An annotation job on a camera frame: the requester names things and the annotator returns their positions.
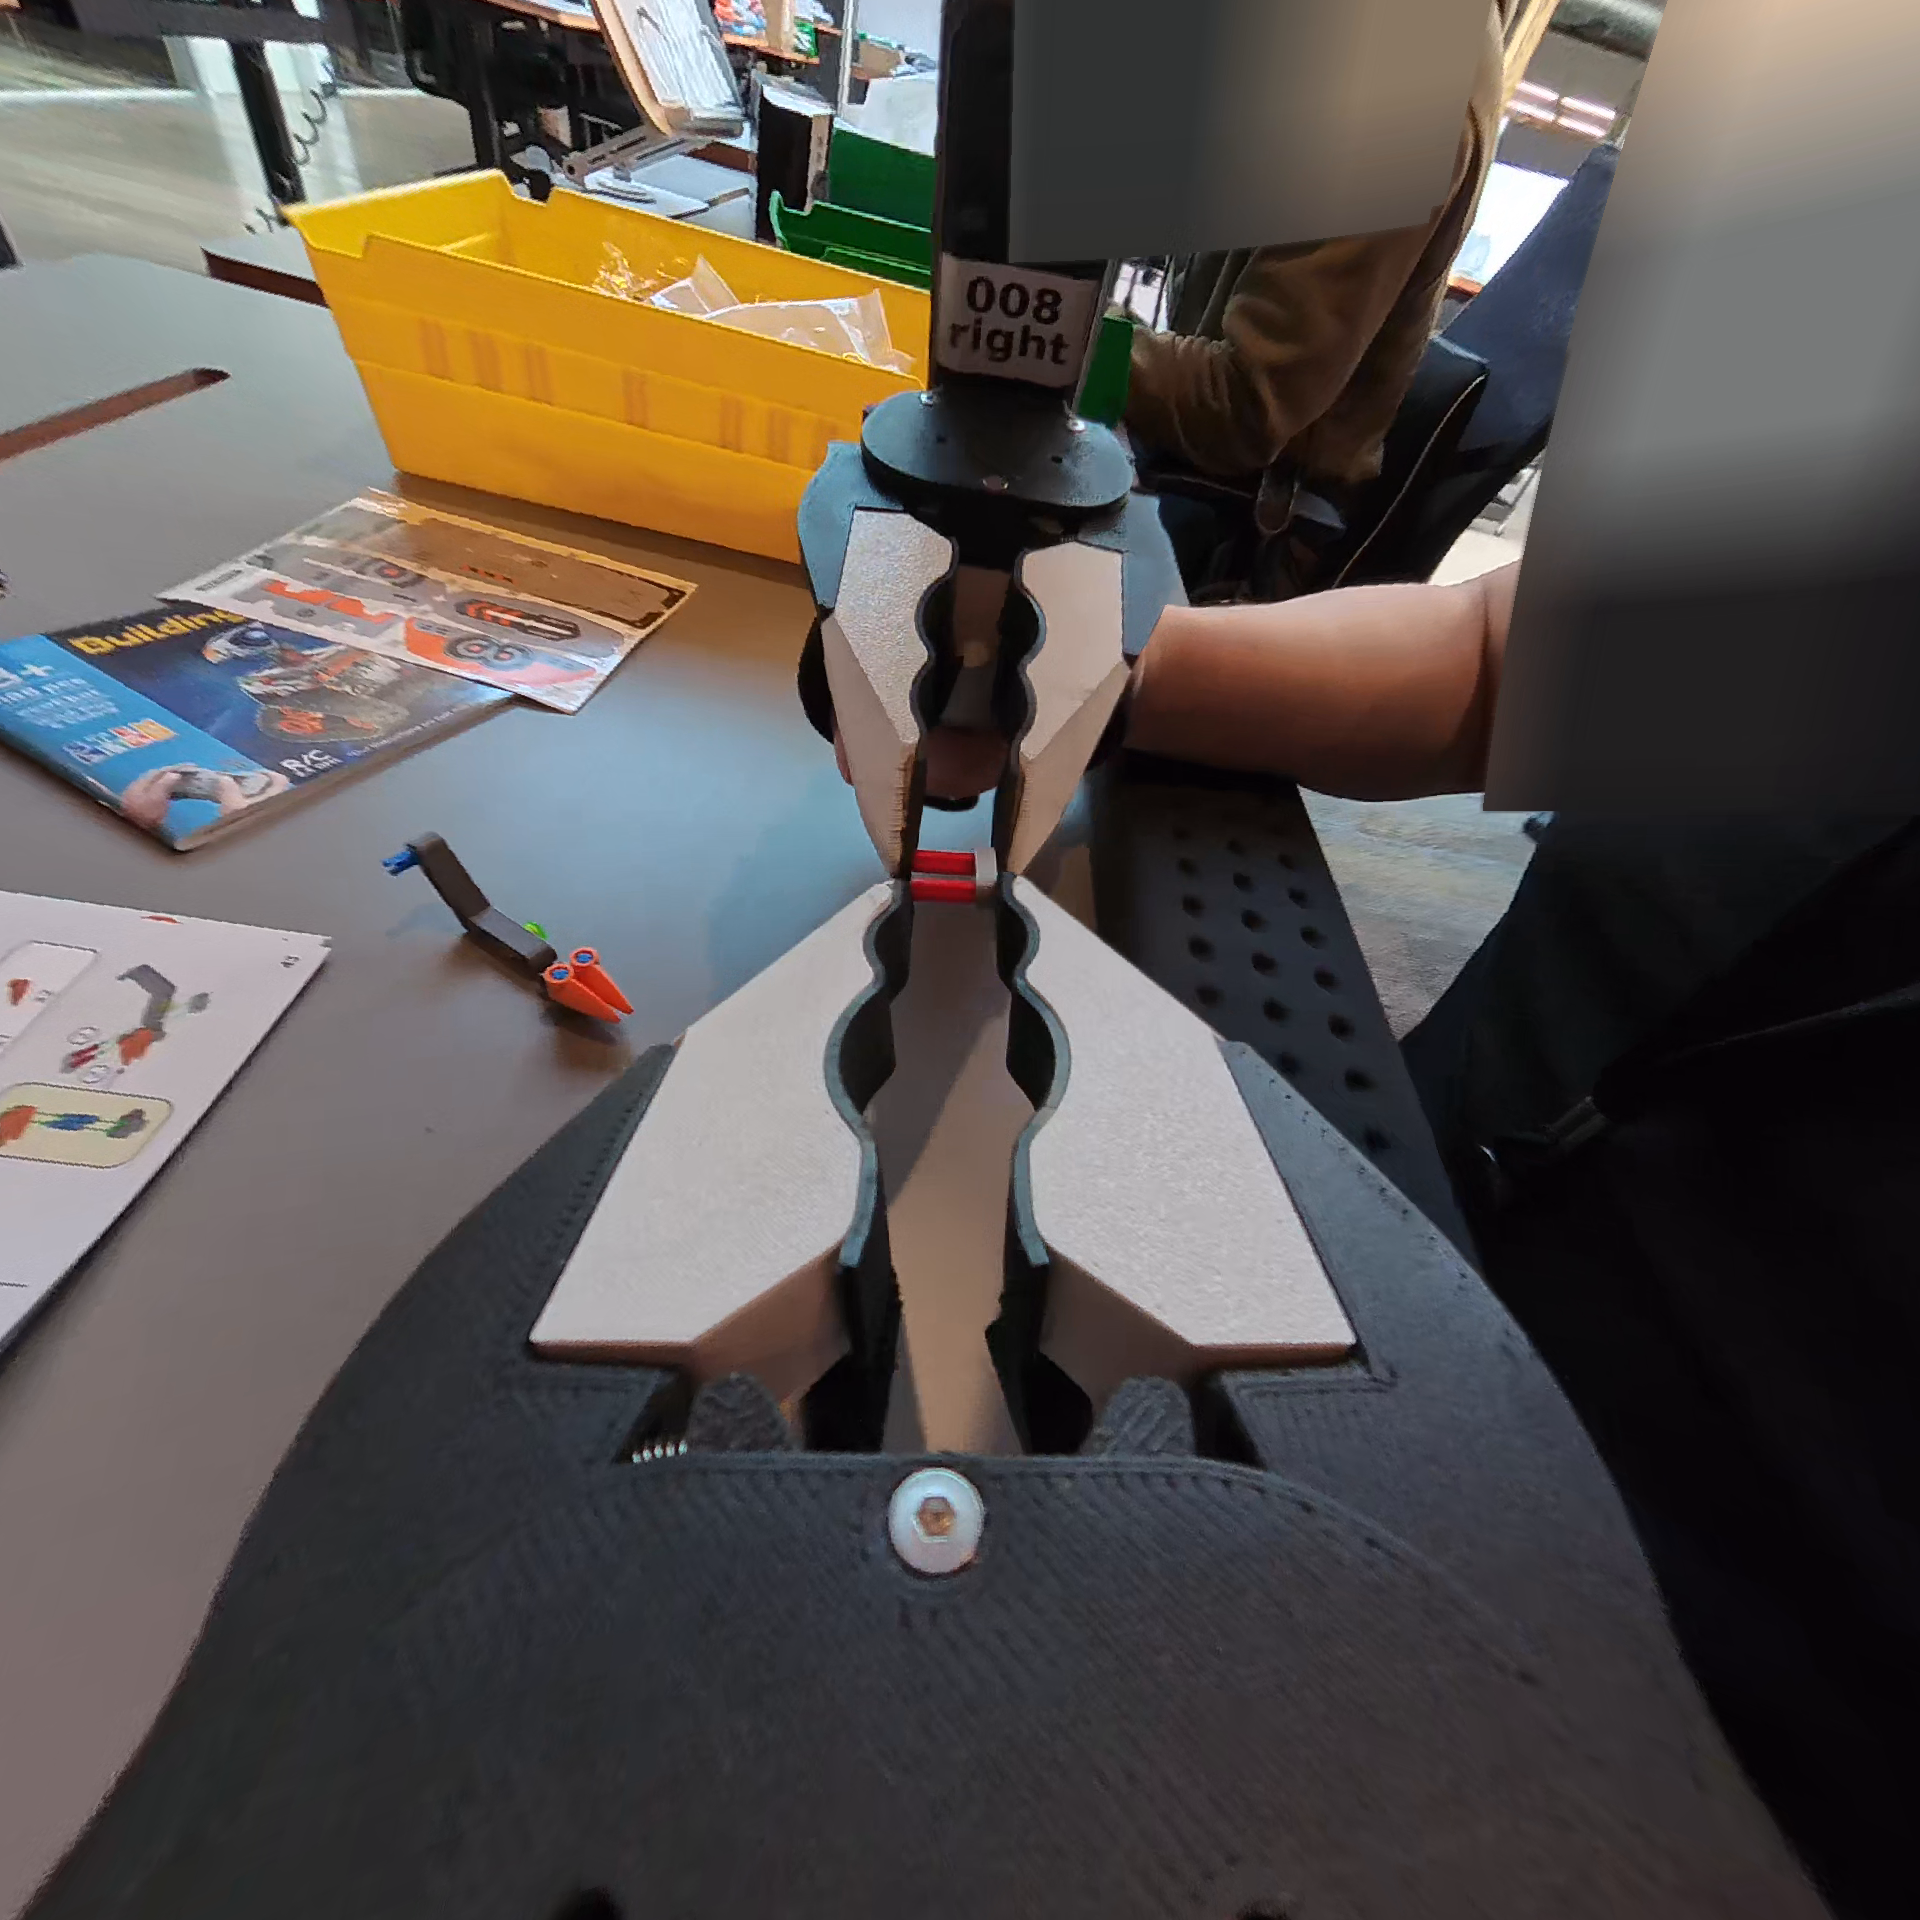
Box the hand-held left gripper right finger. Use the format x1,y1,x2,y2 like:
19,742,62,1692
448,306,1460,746
982,876,1358,1454

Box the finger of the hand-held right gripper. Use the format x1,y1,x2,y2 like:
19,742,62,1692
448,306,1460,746
830,506,963,883
990,543,1132,876

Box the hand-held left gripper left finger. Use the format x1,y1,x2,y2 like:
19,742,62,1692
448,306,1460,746
529,880,906,1454

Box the grey beam with orange claws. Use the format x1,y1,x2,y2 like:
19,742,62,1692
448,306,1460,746
382,831,636,1027

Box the person's right forearm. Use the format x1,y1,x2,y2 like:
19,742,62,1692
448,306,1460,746
1127,575,1522,807

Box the grey desk with wooden edge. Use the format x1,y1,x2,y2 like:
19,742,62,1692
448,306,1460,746
0,247,1326,1920

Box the person's right hand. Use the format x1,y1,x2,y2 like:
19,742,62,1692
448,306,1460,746
918,722,1011,812

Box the green plastic bin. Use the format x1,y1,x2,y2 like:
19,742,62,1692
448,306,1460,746
769,192,1137,423
825,128,942,228

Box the clear plastic parts bags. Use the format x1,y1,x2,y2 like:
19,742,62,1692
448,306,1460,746
589,239,921,376

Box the black perforated panel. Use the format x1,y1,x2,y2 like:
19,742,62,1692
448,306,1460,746
1089,751,1477,1251

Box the yellow plastic bin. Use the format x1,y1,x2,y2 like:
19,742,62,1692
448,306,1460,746
286,165,935,563

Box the robot sticker sheet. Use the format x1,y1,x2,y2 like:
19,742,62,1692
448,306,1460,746
157,492,700,716

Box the wooden clipboard with paper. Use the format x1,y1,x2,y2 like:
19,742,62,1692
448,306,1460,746
511,0,756,203

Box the open white instruction booklet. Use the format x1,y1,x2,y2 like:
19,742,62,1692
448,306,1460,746
0,887,332,1350

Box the blue cover manual booklet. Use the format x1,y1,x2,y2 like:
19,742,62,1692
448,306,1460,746
0,608,518,855

